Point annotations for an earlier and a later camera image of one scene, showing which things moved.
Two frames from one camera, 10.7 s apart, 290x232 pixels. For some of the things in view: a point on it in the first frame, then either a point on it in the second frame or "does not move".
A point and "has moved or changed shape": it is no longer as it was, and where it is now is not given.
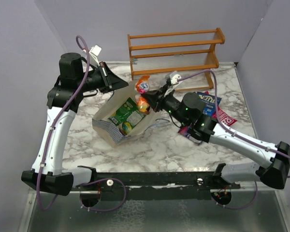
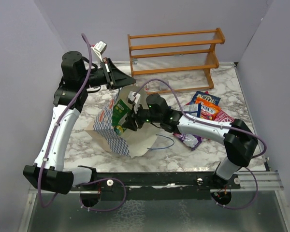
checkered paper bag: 103,127 has moved or changed shape
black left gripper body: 94,80 does not move
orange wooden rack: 188,51 does not move
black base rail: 157,186 does not move
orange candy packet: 142,87 has moved or changed shape
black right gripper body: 170,105 -> 144,116
